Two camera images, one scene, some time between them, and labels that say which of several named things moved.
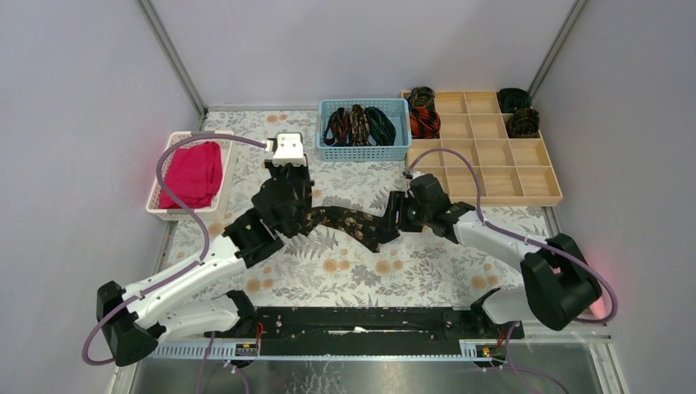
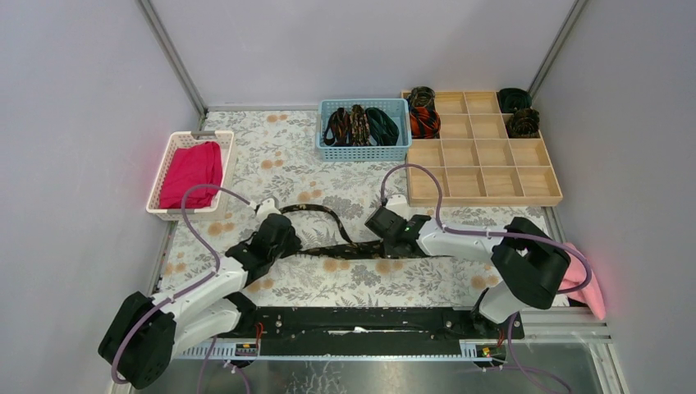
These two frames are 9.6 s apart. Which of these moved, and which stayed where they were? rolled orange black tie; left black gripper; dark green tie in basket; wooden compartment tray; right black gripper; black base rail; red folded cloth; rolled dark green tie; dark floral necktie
Moved: dark floral necktie; right black gripper; left black gripper
Stayed: dark green tie in basket; black base rail; wooden compartment tray; red folded cloth; rolled orange black tie; rolled dark green tie
